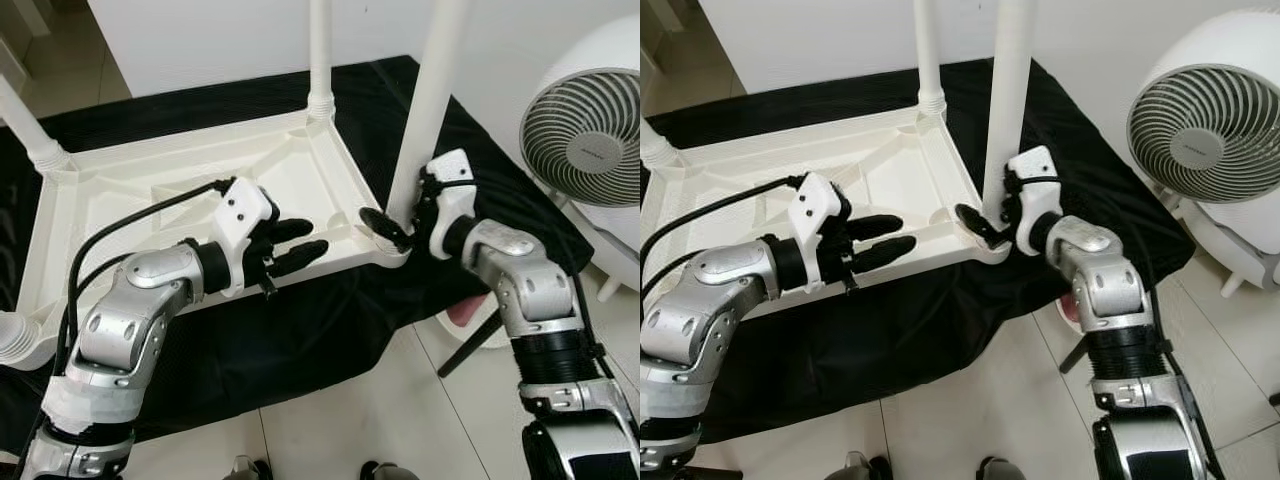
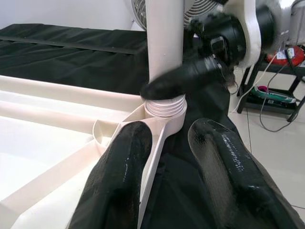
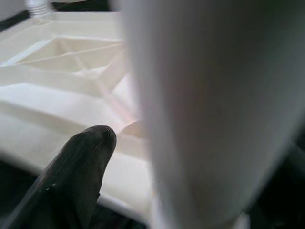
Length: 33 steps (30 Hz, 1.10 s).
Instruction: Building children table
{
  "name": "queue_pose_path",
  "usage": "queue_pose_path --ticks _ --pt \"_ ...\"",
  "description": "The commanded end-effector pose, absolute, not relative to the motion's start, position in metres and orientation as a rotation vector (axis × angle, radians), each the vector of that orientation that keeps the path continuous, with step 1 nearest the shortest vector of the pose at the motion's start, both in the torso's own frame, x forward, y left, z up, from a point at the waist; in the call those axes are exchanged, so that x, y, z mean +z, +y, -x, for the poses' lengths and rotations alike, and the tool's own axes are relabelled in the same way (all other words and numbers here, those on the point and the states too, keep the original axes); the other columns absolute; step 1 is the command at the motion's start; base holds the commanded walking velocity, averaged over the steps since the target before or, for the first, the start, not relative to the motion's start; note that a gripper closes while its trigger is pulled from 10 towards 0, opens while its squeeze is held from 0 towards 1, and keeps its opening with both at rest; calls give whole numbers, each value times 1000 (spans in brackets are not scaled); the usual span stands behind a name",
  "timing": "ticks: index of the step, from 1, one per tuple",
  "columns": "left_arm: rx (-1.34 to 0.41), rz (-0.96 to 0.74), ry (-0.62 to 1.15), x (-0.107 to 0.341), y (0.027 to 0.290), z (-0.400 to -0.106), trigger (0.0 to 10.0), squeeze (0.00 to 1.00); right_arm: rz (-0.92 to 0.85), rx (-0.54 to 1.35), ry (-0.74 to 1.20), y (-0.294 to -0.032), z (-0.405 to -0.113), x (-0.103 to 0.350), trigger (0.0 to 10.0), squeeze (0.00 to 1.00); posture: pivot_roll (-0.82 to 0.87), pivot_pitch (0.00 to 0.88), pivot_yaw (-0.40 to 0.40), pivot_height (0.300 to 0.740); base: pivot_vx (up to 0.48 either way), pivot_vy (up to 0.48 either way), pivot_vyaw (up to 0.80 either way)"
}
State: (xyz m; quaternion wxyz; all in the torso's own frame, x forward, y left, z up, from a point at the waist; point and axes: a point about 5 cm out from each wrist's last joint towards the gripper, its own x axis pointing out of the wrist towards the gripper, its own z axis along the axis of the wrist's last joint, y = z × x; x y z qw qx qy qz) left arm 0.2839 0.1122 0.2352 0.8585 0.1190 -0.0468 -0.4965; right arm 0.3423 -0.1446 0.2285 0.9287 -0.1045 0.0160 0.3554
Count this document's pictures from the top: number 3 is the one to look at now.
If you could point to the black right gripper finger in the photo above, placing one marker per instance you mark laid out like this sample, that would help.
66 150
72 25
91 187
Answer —
71 179

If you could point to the white plastic tabletop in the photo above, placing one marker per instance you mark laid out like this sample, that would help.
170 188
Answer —
59 107

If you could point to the white plastic table leg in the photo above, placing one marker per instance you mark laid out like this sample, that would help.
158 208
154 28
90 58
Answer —
214 95
38 6

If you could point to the black tablecloth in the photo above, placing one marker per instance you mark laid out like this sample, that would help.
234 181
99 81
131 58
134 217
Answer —
12 183

